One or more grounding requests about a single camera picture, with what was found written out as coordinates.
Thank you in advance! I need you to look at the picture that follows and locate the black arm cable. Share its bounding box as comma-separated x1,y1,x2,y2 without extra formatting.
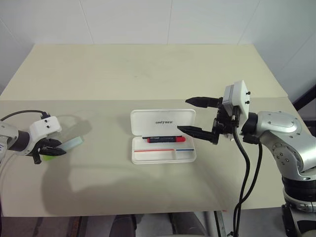
232,128,250,237
236,142,263,237
0,110,51,122

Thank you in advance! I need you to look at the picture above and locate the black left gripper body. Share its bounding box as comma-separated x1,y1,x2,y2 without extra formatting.
32,138,51,165

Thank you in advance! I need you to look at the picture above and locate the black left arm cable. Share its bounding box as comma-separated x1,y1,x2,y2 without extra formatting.
0,110,51,122

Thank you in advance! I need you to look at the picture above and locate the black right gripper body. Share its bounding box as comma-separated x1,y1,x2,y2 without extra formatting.
212,103,242,136

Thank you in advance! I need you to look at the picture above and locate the dark rounded shape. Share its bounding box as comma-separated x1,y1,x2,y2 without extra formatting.
169,212,205,237
111,214,138,237

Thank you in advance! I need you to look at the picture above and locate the white pencil case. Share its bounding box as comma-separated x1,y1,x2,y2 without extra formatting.
130,109,198,165

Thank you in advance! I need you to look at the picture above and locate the red marker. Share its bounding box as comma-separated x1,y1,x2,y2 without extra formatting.
147,135,187,145

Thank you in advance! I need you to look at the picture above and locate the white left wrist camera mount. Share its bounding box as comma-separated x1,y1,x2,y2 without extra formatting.
29,116,62,139

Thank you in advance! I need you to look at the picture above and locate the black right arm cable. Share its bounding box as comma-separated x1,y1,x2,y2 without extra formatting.
232,128,250,237
236,142,263,237

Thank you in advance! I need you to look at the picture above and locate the black metal frame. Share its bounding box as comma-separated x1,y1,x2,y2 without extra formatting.
292,84,316,113

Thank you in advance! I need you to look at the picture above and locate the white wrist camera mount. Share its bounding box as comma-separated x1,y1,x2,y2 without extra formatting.
221,80,251,124
29,116,62,139

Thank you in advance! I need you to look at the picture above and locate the grey table leg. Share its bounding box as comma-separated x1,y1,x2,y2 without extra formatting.
202,211,216,237

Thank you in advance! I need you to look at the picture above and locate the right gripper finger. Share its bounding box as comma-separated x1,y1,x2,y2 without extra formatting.
177,125,221,145
185,96,224,109

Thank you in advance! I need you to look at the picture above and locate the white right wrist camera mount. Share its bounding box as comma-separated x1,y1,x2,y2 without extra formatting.
221,80,251,124

